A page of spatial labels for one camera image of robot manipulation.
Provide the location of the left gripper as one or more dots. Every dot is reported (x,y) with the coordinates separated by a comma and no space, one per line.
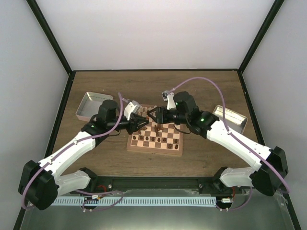
(136,120)

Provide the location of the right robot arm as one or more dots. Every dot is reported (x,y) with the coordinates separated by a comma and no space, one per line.
(267,167)

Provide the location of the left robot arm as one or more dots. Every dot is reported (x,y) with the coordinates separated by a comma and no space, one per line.
(42,182)

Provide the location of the pink metal tray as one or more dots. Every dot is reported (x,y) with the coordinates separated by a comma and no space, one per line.
(90,104)

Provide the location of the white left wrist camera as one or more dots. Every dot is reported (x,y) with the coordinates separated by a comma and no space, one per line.
(131,108)

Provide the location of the wooden chess board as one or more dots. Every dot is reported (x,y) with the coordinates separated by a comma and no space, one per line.
(148,142)

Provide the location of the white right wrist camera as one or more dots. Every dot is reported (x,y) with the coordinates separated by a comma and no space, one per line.
(168,97)

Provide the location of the gold metal tray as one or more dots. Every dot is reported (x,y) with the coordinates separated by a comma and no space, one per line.
(235,121)

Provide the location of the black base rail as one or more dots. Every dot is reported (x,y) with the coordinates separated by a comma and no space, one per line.
(156,183)

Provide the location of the black enclosure frame post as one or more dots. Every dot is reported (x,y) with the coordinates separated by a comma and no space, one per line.
(49,34)

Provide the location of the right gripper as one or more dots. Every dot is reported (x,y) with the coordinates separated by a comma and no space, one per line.
(161,113)

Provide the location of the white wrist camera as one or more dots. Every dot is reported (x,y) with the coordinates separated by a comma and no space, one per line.
(168,97)
(131,108)

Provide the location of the light blue cable duct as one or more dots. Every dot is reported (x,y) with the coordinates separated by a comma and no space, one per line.
(189,201)

